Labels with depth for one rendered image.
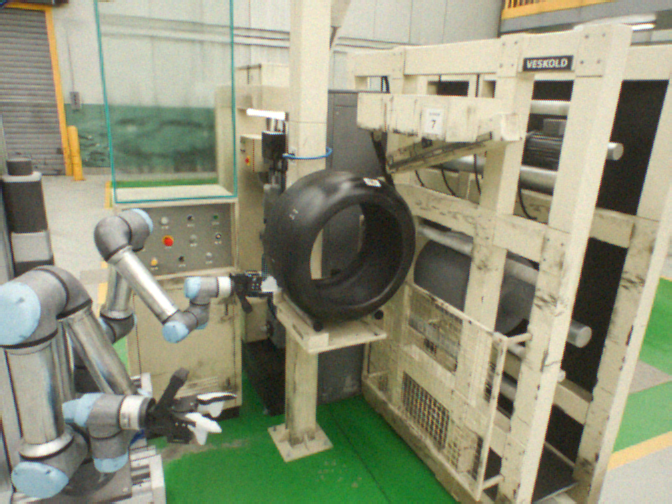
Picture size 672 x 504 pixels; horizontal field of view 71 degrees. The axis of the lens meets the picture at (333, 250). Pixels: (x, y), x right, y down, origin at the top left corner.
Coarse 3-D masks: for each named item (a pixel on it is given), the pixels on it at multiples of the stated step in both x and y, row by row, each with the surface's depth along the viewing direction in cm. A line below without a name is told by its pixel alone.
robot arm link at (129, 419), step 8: (128, 400) 110; (136, 400) 110; (128, 408) 108; (136, 408) 108; (120, 416) 108; (128, 416) 108; (136, 416) 108; (120, 424) 108; (128, 424) 108; (136, 424) 108
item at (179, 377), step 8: (184, 368) 111; (176, 376) 107; (184, 376) 108; (168, 384) 108; (176, 384) 108; (168, 392) 108; (176, 392) 108; (160, 400) 108; (168, 400) 108; (160, 408) 109
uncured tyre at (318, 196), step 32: (288, 192) 183; (320, 192) 170; (352, 192) 172; (384, 192) 178; (288, 224) 170; (320, 224) 169; (384, 224) 213; (288, 256) 170; (384, 256) 214; (288, 288) 176; (320, 288) 211; (352, 288) 215; (384, 288) 193; (352, 320) 193
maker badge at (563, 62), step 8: (544, 56) 156; (552, 56) 153; (560, 56) 151; (568, 56) 148; (528, 64) 162; (536, 64) 159; (544, 64) 156; (552, 64) 153; (560, 64) 151; (568, 64) 148
